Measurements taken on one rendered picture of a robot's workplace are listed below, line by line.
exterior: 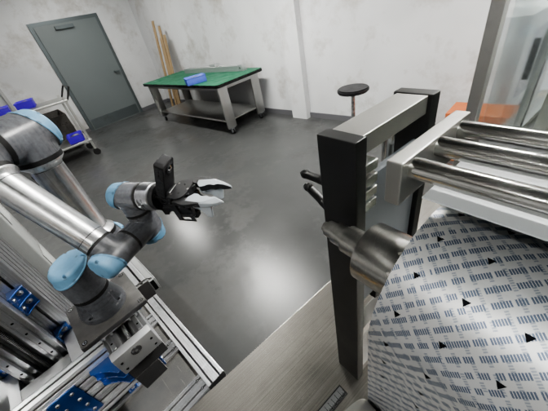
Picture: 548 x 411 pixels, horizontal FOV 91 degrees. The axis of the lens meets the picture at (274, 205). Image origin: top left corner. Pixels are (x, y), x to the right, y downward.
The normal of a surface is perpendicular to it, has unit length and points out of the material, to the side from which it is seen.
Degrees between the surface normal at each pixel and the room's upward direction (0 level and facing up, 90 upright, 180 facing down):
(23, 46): 90
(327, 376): 0
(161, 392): 0
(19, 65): 90
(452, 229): 4
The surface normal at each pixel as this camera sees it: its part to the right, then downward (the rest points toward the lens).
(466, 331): -0.68, -0.19
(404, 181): 0.62, 0.36
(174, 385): -0.18, -0.79
